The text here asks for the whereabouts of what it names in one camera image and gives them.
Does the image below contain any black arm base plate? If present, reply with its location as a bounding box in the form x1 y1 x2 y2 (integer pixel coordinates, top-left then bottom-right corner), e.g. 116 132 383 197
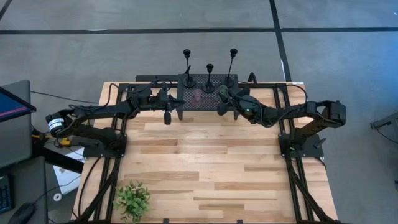
278 133 325 159
82 133 128 159

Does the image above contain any white paper sheet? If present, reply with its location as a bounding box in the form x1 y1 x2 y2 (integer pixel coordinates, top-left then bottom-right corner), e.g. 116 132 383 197
52 147 85 196

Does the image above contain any gray chair base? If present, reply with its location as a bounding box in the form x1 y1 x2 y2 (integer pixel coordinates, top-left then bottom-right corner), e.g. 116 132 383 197
369 111 398 144

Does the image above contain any yellow clamp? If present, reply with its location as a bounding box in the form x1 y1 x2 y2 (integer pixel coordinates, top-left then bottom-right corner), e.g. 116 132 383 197
30 129 72 147

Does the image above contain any dark gray desk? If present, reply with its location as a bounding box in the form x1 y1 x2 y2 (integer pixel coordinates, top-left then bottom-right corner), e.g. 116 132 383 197
0 156 50 224

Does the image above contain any black computer mouse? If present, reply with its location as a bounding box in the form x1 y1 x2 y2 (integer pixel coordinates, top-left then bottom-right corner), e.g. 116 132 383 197
7 203 36 224

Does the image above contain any black aluminium table frame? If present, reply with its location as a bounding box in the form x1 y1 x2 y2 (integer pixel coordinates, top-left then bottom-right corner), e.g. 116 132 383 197
70 74 343 224

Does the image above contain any black stand leg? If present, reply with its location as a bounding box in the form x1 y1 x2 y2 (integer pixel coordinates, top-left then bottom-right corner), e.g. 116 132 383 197
30 136 85 175

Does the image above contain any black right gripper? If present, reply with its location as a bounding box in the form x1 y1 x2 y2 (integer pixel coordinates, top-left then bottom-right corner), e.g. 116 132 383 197
216 86 267 126

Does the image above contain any short black candlestick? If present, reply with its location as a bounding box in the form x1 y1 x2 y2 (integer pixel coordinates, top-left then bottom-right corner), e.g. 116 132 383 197
201 63 216 94

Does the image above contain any pink ribbed glass candle holder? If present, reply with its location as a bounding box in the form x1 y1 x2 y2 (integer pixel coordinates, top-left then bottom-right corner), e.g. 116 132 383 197
192 88 205 103

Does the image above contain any green artificial plant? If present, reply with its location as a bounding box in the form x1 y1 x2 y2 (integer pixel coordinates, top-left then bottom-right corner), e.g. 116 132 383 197
112 179 152 224

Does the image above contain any gray equipment box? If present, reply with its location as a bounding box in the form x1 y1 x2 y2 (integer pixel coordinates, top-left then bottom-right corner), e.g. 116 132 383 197
0 80 33 169

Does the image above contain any black perforated metal shelf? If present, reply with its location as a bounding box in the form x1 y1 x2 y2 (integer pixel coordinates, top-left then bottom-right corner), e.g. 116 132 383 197
175 73 241 121

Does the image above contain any black keyboard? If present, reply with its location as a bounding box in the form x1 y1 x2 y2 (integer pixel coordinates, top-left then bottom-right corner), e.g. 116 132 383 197
0 174 16 215

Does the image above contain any tall black candlestick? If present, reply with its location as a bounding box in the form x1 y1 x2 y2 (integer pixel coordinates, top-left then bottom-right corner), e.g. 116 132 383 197
182 49 197 89
220 48 239 89

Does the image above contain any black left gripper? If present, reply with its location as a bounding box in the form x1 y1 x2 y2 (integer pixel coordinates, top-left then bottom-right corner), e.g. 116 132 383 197
132 82 186 126

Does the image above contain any blue screen monitor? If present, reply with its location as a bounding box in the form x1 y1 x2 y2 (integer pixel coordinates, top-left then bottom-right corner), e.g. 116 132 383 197
0 86 37 123

